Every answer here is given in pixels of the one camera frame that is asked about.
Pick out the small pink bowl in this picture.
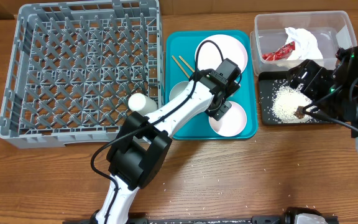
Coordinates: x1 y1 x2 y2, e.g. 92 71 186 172
208 101 247 137

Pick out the brown food scrap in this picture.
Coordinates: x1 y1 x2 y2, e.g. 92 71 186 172
293 106 305 119

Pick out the white napkin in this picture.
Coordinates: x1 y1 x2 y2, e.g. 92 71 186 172
285 27 323 60

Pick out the red snack wrapper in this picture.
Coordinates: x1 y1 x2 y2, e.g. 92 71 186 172
262 41 295 61

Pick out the white cup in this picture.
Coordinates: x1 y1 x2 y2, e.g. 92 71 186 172
128 93 158 116

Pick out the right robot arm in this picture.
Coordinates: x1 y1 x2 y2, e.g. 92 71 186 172
287 46 358 153

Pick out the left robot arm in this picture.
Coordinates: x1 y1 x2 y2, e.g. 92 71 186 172
90 68 242 223

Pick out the black waste tray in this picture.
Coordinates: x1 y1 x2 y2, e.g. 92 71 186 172
258 72 325 125

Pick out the grey dishwasher rack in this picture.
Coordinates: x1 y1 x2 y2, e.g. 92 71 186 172
0 1 165 148

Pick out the white rice pile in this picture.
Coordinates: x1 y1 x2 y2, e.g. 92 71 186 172
271 85 313 124

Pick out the grey bowl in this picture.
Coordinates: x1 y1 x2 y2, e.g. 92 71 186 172
169 81 189 101

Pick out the large pink plate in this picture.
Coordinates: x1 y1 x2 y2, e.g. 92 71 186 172
198 34 248 72

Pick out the wooden chopstick right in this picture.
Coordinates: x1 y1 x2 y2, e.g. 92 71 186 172
179 55 195 72

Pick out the wooden chopstick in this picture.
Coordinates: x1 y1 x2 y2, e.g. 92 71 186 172
171 55 190 79
179 55 195 72

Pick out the clear plastic bin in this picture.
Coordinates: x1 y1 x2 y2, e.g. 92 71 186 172
250 11 357 75

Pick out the wooden chopstick left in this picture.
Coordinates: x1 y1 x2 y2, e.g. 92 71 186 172
171 55 190 79

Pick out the teal plastic tray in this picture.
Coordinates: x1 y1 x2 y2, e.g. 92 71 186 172
165 30 258 140

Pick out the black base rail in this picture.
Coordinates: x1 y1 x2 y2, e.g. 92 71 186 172
62 211 338 224

